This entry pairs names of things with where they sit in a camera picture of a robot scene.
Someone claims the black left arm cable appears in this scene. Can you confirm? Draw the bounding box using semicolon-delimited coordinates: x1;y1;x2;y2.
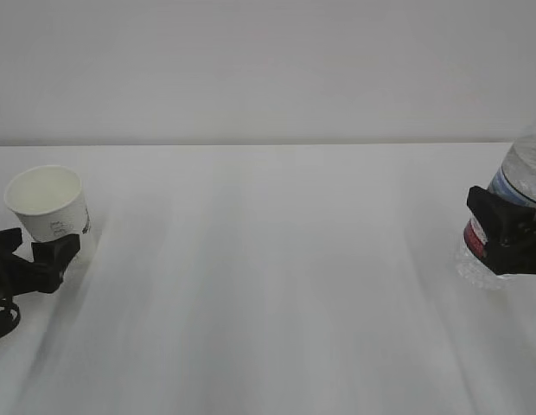
0;297;22;345

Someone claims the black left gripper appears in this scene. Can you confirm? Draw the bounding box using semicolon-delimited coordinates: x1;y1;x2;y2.
0;227;80;299

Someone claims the clear plastic water bottle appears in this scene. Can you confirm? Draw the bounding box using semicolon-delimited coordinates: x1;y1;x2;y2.
455;132;536;290

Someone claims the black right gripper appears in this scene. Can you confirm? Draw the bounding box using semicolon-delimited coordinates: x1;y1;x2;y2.
467;186;536;276

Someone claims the white paper coffee cup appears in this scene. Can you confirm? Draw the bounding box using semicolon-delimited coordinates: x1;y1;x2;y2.
4;165;96;266

